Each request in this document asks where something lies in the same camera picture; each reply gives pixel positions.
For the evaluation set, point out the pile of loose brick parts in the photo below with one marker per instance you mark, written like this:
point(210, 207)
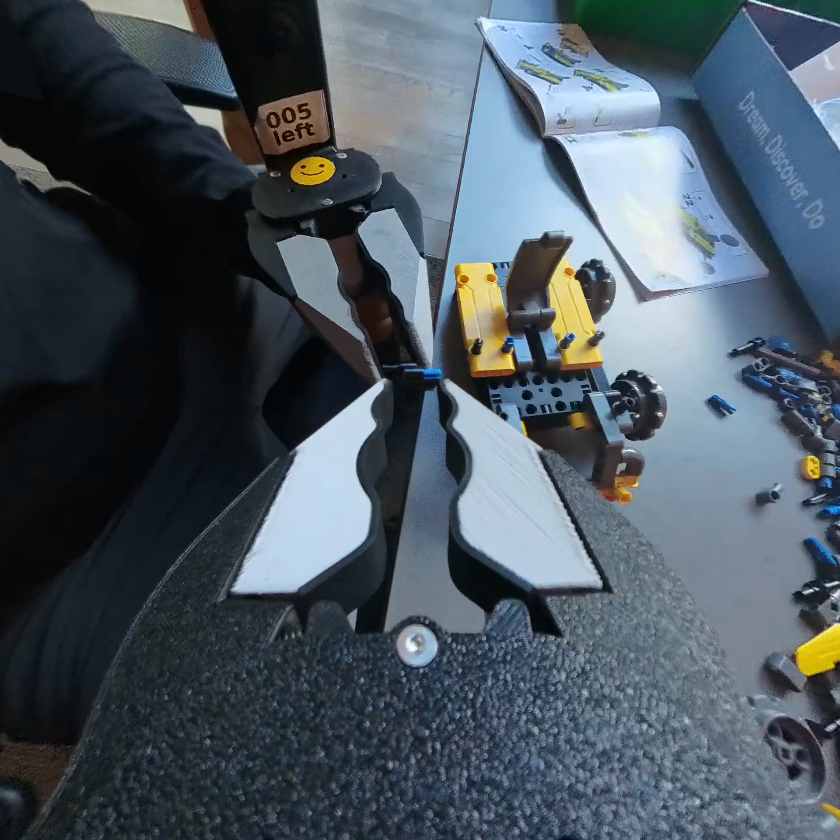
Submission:
point(814, 525)

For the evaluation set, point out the blue cardboard box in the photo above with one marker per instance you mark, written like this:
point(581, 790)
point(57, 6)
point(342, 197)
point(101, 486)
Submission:
point(781, 145)

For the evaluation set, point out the yellow black brick vehicle model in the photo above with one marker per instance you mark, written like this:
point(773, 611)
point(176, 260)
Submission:
point(492, 322)

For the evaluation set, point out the loose blue pin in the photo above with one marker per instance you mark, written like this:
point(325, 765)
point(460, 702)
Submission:
point(722, 404)

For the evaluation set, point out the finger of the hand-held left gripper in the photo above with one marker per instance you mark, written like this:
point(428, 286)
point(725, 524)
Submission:
point(400, 269)
point(322, 282)

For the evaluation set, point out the grey desk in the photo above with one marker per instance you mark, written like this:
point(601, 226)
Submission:
point(696, 460)

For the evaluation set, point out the dark chair armrest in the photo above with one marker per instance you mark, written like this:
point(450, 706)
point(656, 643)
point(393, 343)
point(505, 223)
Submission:
point(184, 66)

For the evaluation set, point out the small connector pin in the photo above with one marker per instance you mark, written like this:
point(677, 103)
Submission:
point(418, 374)

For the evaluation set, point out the instruction booklet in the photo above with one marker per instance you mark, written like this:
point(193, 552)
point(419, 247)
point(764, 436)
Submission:
point(643, 197)

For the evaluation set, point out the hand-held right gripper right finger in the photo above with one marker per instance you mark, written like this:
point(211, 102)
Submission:
point(525, 519)

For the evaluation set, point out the person's left forearm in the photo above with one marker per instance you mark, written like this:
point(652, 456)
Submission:
point(105, 118)

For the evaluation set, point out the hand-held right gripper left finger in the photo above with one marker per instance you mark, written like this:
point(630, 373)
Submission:
point(309, 525)

